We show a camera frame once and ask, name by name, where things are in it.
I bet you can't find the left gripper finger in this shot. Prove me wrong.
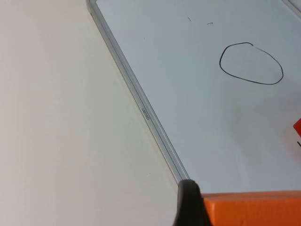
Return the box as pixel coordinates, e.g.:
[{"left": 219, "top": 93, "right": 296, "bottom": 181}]
[{"left": 172, "top": 179, "right": 213, "bottom": 226}]

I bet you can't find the orange cube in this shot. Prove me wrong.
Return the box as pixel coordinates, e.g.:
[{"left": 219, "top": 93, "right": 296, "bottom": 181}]
[{"left": 201, "top": 190, "right": 301, "bottom": 226}]

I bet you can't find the red cube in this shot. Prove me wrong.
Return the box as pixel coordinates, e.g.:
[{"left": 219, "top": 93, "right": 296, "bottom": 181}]
[{"left": 293, "top": 117, "right": 301, "bottom": 137}]

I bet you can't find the grey-framed whiteboard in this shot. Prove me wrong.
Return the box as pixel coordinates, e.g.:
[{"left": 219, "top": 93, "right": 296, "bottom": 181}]
[{"left": 86, "top": 0, "right": 301, "bottom": 195}]

